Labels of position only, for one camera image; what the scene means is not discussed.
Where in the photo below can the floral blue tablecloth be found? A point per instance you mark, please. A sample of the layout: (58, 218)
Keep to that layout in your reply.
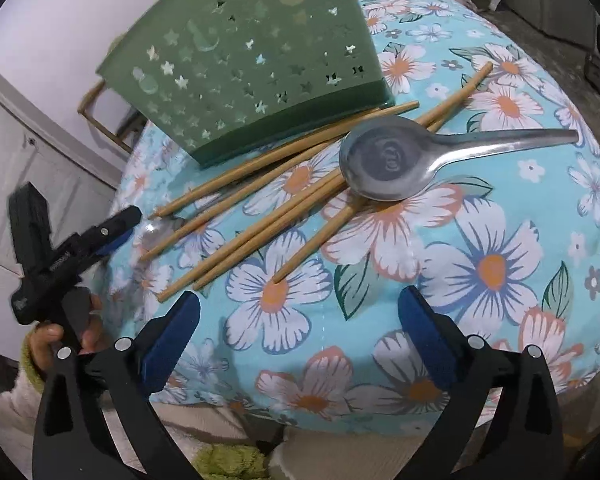
(480, 260)

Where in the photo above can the large metal spoon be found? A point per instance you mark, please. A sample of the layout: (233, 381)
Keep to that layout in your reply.
(380, 160)

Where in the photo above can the small metal spoon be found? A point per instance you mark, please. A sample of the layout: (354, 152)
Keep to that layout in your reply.
(155, 235)

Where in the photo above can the wooden chair with black seat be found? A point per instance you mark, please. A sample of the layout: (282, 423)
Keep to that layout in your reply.
(105, 131)

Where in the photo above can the green plastic utensil holder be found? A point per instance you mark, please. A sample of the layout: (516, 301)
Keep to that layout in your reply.
(260, 60)

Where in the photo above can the bundle of wooden chopsticks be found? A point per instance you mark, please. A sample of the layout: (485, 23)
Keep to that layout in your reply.
(313, 243)

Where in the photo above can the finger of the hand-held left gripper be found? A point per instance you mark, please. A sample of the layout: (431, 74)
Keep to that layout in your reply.
(111, 230)

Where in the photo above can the person's left forearm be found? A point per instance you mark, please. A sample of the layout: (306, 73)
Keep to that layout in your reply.
(5, 410)

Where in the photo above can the person's left hand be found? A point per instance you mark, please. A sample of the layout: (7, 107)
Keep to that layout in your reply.
(97, 332)

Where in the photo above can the person's fuzzy clothing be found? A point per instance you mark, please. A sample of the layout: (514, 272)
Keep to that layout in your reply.
(320, 452)

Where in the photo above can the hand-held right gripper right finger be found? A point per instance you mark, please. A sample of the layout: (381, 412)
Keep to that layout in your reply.
(425, 332)

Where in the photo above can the white panelled door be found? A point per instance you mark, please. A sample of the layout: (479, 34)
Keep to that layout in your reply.
(10, 170)

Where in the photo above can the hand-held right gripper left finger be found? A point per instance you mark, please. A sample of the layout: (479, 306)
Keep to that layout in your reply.
(177, 332)

